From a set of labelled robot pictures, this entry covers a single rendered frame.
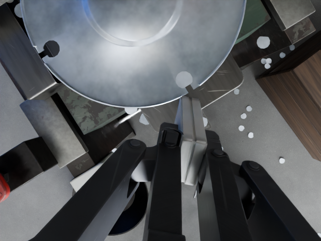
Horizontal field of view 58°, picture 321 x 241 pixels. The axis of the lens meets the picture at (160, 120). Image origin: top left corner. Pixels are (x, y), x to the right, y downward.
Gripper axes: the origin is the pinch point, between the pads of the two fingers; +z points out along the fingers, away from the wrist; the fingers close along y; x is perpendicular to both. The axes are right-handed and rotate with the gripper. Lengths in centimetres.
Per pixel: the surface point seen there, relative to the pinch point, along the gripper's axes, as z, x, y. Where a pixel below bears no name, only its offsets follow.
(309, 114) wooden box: 67, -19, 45
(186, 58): 20.5, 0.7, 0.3
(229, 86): 19.6, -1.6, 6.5
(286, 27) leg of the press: 36.8, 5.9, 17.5
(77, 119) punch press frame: 29.5, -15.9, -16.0
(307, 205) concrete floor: 79, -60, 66
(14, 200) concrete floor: 75, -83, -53
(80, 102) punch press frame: 30.6, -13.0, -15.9
